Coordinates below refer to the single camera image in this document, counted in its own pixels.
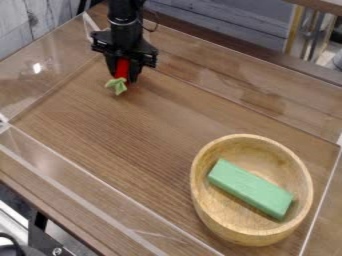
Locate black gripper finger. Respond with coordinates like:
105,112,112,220
128,59,142,83
105,55,117,76

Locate green rectangular block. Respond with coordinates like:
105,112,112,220
207,159,293,220

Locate black table leg bracket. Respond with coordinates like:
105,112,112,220
0,209,77,256

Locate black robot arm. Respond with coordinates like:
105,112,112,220
89,0,159,84

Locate red knitted fruit green stem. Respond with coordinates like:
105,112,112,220
104,58,132,96

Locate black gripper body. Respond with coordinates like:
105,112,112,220
90,30,159,68

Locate clear acrylic corner bracket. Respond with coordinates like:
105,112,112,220
81,12,100,41

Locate round wooden bowl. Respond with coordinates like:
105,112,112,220
189,134,313,247

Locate metal chair frame background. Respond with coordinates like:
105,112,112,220
284,0,342,62

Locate clear acrylic tray walls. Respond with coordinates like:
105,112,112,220
0,15,342,256

